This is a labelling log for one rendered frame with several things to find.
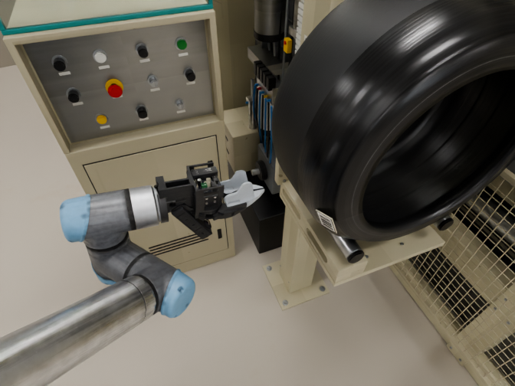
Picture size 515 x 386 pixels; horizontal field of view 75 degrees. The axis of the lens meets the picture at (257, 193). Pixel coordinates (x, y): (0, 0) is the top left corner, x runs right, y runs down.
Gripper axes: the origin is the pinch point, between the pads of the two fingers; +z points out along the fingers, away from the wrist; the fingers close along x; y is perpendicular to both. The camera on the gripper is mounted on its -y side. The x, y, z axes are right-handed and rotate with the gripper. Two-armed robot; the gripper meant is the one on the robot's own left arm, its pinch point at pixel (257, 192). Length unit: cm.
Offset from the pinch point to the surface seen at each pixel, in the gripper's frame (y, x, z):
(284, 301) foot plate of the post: -105, 22, 36
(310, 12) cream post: 24.2, 33.9, 24.7
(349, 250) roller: -16.2, -9.5, 22.5
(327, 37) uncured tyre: 28.1, 7.6, 13.1
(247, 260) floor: -108, 53, 28
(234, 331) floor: -110, 18, 9
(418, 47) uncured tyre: 32.2, -7.7, 18.2
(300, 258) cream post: -75, 25, 40
